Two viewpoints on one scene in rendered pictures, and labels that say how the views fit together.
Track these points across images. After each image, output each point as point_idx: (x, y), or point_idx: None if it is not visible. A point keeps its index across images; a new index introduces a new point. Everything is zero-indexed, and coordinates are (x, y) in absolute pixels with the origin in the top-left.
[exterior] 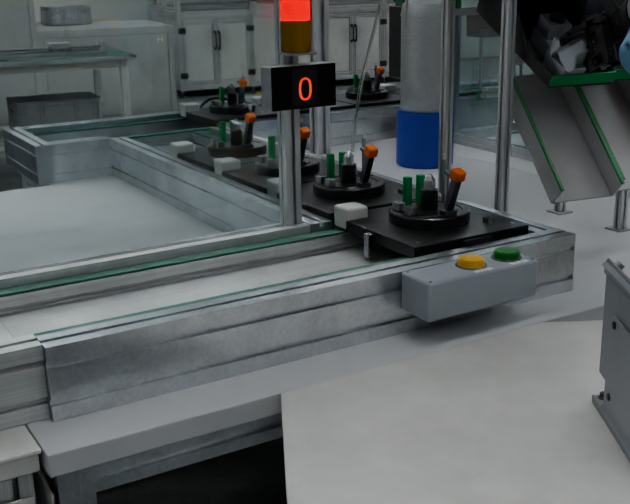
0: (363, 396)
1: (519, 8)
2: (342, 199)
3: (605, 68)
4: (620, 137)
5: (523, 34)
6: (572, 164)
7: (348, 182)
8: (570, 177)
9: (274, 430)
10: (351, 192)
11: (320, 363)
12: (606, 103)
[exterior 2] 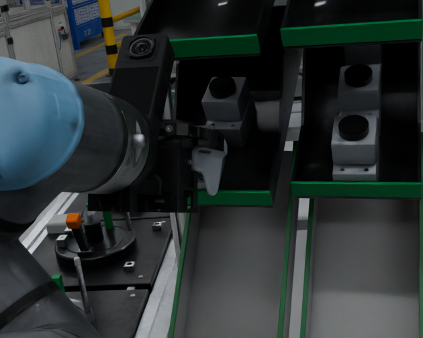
0: None
1: (276, 49)
2: (61, 264)
3: (209, 194)
4: (372, 269)
5: (174, 110)
6: (245, 307)
7: (88, 241)
8: (229, 328)
9: None
10: (65, 259)
11: None
12: (379, 206)
